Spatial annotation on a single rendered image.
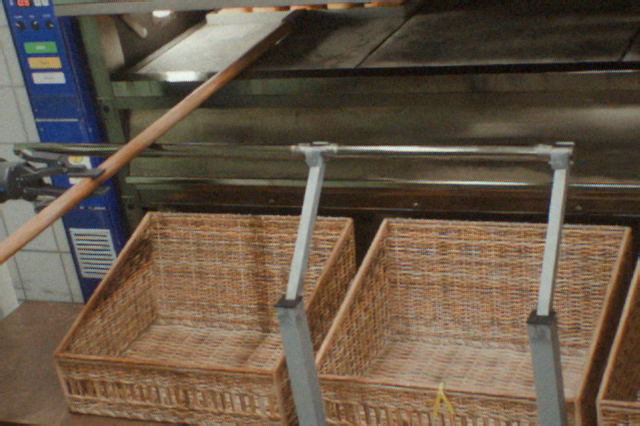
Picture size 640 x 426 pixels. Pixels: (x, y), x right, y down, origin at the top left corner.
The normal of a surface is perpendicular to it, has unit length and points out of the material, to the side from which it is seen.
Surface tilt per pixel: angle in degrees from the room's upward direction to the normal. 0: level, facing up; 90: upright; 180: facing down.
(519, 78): 90
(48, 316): 0
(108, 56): 90
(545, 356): 90
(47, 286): 90
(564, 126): 70
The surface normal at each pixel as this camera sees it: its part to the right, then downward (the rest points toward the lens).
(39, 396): -0.17, -0.90
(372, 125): -0.43, 0.10
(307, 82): -0.40, 0.44
